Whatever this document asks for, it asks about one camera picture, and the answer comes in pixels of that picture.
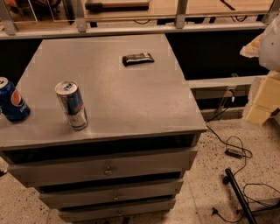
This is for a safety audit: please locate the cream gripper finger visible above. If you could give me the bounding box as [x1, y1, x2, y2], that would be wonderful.
[243, 72, 280, 125]
[240, 34, 262, 58]

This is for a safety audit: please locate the black rxbar chocolate wrapper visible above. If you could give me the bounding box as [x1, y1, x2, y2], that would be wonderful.
[122, 52, 154, 67]

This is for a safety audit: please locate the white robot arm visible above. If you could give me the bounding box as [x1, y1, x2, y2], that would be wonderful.
[240, 15, 280, 125]

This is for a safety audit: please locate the black power adapter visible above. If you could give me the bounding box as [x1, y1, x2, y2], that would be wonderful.
[225, 148, 242, 158]

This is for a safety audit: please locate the black stand leg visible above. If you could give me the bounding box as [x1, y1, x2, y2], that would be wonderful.
[225, 168, 257, 224]

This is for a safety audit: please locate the top grey drawer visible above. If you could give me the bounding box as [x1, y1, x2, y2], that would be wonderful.
[8, 147, 197, 187]

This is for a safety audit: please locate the grey drawer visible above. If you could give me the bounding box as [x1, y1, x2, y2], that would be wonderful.
[8, 147, 197, 187]
[39, 178, 183, 208]
[59, 198, 176, 222]

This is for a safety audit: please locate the grey drawer cabinet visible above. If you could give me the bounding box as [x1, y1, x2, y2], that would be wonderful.
[0, 34, 206, 212]

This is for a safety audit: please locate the bottom grey drawer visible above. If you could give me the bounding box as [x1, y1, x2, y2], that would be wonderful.
[59, 198, 176, 222]

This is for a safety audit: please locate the wooden shelf board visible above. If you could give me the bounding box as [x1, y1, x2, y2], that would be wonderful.
[84, 0, 273, 21]

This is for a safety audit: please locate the red bull can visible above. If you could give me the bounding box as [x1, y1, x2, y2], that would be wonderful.
[55, 81, 88, 130]

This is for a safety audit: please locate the middle grey drawer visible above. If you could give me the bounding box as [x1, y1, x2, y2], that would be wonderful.
[39, 178, 183, 208]

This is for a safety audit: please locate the blue pepsi can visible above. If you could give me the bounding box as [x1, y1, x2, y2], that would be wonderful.
[0, 77, 31, 123]

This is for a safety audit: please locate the black cable on floor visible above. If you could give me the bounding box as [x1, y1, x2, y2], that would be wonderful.
[206, 87, 280, 224]

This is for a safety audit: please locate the metal railing frame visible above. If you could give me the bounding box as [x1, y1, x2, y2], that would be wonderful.
[0, 0, 280, 40]

